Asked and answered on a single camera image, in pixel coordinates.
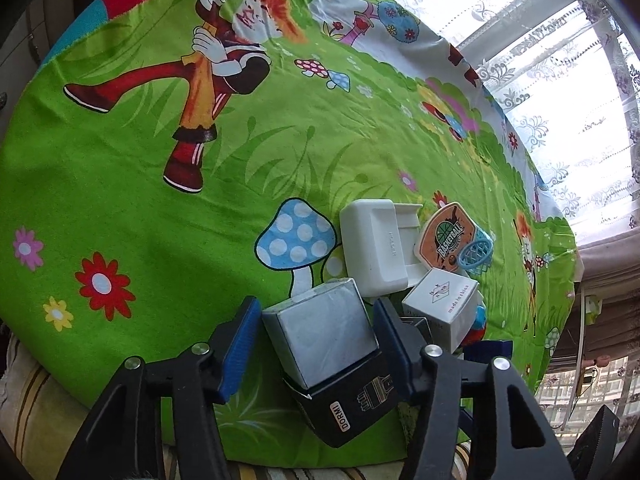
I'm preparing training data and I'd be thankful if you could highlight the black box with white label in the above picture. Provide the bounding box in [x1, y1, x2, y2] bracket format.
[282, 350, 402, 449]

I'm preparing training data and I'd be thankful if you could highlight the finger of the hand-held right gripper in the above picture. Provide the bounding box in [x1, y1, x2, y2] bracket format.
[565, 404, 622, 480]

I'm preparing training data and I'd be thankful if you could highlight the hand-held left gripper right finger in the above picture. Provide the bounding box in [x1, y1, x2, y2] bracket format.
[372, 297, 576, 480]

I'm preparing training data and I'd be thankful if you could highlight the basketball hoop toy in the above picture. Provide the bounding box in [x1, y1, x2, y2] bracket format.
[417, 201, 494, 277]

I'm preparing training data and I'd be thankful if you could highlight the brown patterned curtain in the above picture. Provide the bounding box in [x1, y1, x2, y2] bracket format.
[545, 237, 640, 366]

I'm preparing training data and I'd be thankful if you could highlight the small white cube box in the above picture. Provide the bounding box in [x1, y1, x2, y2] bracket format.
[401, 267, 481, 354]

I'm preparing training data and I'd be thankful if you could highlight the white box with dark print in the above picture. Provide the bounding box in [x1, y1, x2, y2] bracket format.
[399, 315, 452, 357]

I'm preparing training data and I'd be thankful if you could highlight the green cartoon printed blanket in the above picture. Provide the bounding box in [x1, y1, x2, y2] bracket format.
[0, 0, 585, 463]

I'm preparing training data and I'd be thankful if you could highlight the silver grey cube box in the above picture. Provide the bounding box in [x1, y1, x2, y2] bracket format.
[262, 277, 379, 389]

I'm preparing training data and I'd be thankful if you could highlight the white plastic case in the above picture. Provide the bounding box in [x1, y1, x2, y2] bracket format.
[339, 198, 424, 298]

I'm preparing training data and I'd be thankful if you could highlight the striped sofa cushion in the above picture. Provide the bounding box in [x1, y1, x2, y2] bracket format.
[0, 330, 476, 480]

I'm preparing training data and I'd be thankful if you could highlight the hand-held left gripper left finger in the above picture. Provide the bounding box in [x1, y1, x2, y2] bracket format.
[55, 296, 263, 480]

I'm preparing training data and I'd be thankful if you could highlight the dark blue small box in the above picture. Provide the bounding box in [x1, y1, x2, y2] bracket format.
[462, 340, 516, 376]

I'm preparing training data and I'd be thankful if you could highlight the red blue toy ball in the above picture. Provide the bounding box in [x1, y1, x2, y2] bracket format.
[462, 304, 488, 350]

